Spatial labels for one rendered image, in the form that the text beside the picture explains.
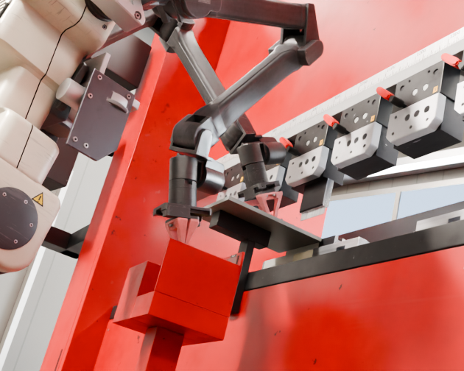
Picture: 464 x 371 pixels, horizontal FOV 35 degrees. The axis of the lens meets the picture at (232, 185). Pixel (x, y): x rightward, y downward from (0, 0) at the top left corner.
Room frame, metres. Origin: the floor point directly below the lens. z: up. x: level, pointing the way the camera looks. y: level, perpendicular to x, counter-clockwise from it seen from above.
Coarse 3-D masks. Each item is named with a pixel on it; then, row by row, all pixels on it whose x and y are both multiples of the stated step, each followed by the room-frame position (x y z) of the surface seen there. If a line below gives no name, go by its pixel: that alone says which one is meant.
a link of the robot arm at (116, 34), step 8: (144, 16) 1.61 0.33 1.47; (152, 16) 1.63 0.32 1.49; (144, 24) 1.63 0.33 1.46; (152, 24) 1.67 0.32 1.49; (160, 24) 1.70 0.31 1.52; (168, 24) 1.66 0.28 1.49; (176, 24) 1.65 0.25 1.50; (112, 32) 1.53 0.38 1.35; (120, 32) 1.56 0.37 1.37; (128, 32) 1.59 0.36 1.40; (160, 32) 1.69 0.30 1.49; (168, 32) 1.67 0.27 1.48; (112, 40) 1.56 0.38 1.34; (88, 56) 1.53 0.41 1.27
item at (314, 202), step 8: (312, 184) 1.71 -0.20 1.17; (320, 184) 1.67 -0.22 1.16; (328, 184) 1.65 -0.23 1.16; (304, 192) 1.74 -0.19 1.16; (312, 192) 1.70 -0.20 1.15; (320, 192) 1.67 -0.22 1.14; (328, 192) 1.66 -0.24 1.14; (304, 200) 1.73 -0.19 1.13; (312, 200) 1.69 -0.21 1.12; (320, 200) 1.66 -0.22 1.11; (328, 200) 1.66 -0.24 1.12; (304, 208) 1.72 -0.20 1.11; (312, 208) 1.69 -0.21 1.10; (320, 208) 1.67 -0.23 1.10; (304, 216) 1.73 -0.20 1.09; (312, 216) 1.70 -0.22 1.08
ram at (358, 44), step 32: (288, 0) 2.02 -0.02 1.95; (320, 0) 1.82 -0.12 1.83; (352, 0) 1.65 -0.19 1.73; (384, 0) 1.51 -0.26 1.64; (416, 0) 1.40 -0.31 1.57; (448, 0) 1.29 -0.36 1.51; (256, 32) 2.19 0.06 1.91; (320, 32) 1.78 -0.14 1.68; (352, 32) 1.62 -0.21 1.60; (384, 32) 1.49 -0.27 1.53; (416, 32) 1.38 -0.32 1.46; (448, 32) 1.28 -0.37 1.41; (224, 64) 2.39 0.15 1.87; (256, 64) 2.12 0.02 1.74; (320, 64) 1.74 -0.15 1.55; (352, 64) 1.59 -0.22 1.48; (384, 64) 1.47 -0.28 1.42; (416, 64) 1.36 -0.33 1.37; (288, 96) 1.87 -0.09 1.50; (320, 96) 1.70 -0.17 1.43; (352, 96) 1.57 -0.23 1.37; (256, 128) 2.01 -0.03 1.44
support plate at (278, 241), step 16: (224, 208) 1.56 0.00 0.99; (240, 208) 1.54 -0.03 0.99; (256, 208) 1.53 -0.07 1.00; (256, 224) 1.61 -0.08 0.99; (272, 224) 1.58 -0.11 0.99; (288, 224) 1.57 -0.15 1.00; (272, 240) 1.69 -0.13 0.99; (288, 240) 1.66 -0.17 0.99; (304, 240) 1.63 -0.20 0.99; (320, 240) 1.61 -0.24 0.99
